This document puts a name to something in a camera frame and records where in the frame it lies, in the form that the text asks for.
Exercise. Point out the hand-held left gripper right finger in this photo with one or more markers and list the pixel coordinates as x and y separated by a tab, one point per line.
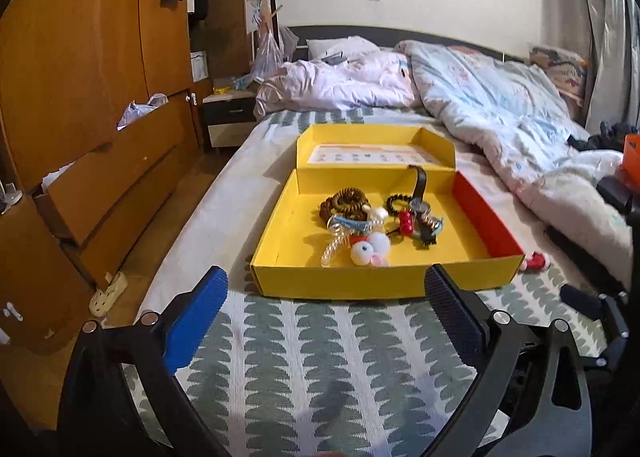
457	319

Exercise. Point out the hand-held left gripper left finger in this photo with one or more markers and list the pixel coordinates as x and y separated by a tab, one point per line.
197	322

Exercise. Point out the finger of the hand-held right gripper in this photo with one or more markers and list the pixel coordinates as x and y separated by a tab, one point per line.
580	299

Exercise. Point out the santa hat hair clip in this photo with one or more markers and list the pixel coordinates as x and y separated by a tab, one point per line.
535	262

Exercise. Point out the yellow cardboard box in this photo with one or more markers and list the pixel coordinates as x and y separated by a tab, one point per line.
300	247

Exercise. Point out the beige slipper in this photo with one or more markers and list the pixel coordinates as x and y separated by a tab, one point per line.
107	294

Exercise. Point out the black object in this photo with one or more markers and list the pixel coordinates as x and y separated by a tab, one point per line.
617	194

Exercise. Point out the green patterned bedsheet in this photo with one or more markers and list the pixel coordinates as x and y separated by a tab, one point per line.
320	362

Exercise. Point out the orange object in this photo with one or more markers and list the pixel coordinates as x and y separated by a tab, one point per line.
632	152

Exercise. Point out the dark clothes pile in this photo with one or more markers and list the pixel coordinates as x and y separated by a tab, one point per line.
610	137

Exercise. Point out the dark and white nightstand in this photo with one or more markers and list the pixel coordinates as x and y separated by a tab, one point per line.
227	114

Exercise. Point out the pale blue printed quilt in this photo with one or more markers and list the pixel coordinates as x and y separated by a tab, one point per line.
490	107

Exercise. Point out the plastic bag in drawer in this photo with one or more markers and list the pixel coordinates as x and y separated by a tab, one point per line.
140	109

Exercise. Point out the patterned pillow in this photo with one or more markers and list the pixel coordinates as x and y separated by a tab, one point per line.
560	67

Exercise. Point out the clutter on nightstand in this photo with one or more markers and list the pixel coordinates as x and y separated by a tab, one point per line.
235	83

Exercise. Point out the white storage box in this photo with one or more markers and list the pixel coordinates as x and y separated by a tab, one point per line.
199	64

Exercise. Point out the pink quilt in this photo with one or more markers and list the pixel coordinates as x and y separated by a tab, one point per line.
345	82

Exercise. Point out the wooden wardrobe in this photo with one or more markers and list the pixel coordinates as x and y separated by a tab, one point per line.
75	87

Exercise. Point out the silver curtain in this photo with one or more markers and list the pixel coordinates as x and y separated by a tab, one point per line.
610	27

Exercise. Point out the hanging plastic bag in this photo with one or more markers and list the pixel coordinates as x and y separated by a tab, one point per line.
267	54

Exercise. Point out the dark item on pillow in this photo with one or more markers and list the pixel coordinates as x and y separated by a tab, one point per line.
333	58

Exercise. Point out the dark headboard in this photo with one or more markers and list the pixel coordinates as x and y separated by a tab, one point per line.
390	33

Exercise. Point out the white pillow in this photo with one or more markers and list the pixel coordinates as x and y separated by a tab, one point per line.
345	44

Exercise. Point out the tall wooden cabinet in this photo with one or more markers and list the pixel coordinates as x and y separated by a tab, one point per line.
225	2

